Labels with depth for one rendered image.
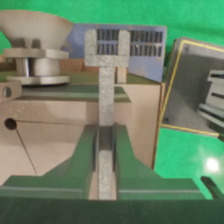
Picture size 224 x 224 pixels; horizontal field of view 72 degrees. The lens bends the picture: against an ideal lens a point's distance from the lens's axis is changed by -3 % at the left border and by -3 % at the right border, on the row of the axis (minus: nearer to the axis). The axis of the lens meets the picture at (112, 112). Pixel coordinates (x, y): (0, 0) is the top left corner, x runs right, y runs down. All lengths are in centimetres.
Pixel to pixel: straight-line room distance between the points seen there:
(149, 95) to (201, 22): 150
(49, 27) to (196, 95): 124
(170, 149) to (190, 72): 88
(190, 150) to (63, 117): 184
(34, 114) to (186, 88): 124
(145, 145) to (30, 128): 22
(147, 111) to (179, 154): 164
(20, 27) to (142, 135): 27
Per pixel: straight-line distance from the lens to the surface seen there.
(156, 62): 92
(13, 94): 19
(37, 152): 20
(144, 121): 31
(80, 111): 16
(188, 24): 171
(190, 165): 206
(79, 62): 88
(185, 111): 138
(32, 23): 27
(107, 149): 16
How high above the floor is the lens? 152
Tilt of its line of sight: 74 degrees down
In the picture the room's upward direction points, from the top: 178 degrees clockwise
